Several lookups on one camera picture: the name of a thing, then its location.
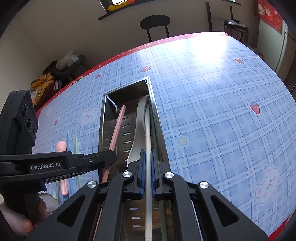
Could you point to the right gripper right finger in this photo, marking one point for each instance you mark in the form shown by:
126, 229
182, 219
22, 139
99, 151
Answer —
199, 211

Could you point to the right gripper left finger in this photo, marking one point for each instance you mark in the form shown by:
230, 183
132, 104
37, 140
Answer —
95, 211

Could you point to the beige chopstick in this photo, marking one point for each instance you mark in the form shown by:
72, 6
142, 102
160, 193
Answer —
148, 182

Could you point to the pink chopstick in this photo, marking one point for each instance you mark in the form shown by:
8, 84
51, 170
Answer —
110, 127

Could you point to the white ceramic spoon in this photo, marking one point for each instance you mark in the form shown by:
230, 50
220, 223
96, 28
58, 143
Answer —
139, 136

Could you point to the person's left hand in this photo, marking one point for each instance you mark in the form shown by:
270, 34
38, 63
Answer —
20, 224

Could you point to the yellow bags pile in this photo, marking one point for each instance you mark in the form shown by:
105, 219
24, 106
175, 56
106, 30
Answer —
40, 86

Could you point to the blue plaid table mat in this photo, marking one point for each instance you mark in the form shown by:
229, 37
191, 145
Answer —
227, 118

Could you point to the stainless steel utensil holder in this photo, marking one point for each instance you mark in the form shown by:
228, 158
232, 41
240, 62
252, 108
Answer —
133, 225

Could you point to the white plastic bag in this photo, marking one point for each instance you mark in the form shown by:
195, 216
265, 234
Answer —
67, 61

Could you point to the white refrigerator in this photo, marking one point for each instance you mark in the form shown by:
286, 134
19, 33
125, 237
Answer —
277, 47

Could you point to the yellow item on windowsill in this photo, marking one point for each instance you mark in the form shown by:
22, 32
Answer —
122, 4

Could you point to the dark framed window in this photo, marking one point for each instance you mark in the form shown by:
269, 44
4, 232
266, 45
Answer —
161, 7

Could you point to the black round stool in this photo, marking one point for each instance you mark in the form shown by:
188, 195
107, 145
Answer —
155, 21

